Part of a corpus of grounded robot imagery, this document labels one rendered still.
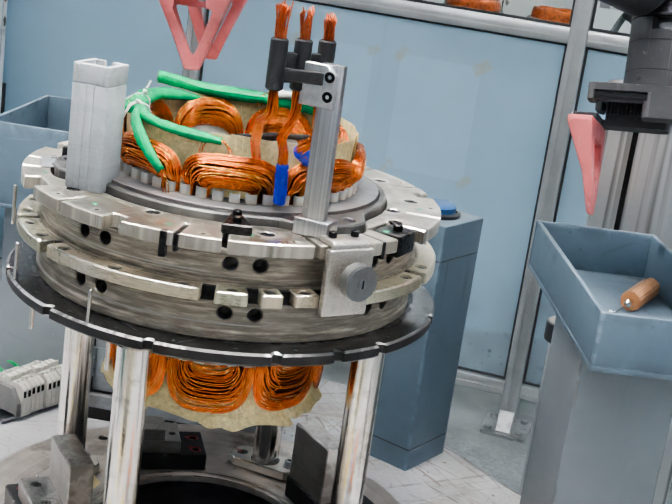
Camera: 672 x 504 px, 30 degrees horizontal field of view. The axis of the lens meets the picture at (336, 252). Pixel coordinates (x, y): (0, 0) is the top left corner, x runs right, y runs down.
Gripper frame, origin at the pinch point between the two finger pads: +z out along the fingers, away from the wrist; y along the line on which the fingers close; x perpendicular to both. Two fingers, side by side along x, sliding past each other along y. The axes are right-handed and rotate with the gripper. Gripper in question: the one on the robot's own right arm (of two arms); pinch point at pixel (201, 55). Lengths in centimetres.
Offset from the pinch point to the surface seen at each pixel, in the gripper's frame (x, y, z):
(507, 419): 51, -190, 113
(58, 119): -17.6, -12.4, 10.6
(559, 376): 35.8, 21.8, 19.2
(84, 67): -1.0, 34.8, -3.2
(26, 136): -15.5, 4.0, 9.2
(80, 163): -1.0, 34.9, 3.5
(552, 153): 51, -193, 41
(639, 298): 41.3, 20.0, 12.3
